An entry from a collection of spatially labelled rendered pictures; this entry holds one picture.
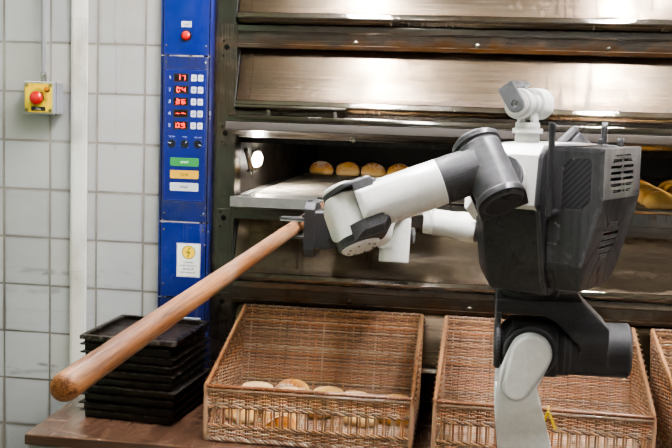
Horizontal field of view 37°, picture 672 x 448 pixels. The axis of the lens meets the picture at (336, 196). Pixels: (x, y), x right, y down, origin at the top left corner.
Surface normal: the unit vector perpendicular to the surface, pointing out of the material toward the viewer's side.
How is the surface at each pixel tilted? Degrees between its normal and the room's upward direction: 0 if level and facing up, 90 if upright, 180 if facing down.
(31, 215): 90
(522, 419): 113
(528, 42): 90
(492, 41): 90
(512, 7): 70
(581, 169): 90
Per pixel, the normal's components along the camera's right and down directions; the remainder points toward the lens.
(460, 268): -0.12, -0.25
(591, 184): -0.59, 0.06
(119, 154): -0.15, 0.09
